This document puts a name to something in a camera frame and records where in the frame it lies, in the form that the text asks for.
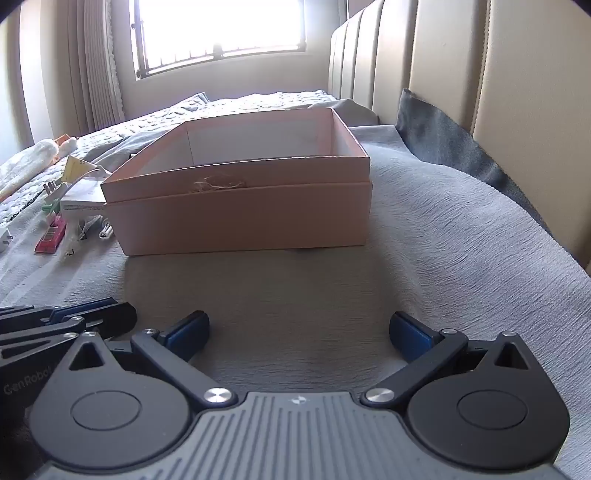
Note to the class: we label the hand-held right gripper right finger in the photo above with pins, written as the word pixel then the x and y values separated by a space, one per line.
pixel 408 337

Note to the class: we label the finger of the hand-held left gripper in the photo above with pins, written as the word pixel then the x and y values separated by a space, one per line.
pixel 83 309
pixel 111 321

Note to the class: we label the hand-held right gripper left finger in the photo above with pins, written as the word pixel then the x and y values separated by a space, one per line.
pixel 189 330

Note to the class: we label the pink tube with blue cap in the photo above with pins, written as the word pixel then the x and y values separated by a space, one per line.
pixel 51 235

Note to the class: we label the small green case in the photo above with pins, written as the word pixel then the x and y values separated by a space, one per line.
pixel 50 208

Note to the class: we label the small white box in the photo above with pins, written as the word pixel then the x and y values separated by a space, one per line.
pixel 81 201

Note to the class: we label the pink cardboard box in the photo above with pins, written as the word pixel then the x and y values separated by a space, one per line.
pixel 240 217

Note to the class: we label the white cream tube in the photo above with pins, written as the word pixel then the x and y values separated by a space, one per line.
pixel 76 168

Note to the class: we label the small metal clip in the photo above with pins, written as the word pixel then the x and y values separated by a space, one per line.
pixel 90 227

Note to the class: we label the white rolled towel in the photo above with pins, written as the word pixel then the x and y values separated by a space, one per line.
pixel 27 159

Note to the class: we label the dark grey cloth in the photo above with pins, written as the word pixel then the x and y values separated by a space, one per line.
pixel 443 134

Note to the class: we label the white quilted mattress pad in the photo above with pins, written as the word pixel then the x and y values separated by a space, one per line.
pixel 258 104

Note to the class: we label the pleated beige curtain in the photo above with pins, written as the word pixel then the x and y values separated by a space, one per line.
pixel 92 69

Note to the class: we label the beige padded headboard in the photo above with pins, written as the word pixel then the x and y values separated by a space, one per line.
pixel 521 69

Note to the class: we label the barred window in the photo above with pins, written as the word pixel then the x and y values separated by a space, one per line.
pixel 207 27

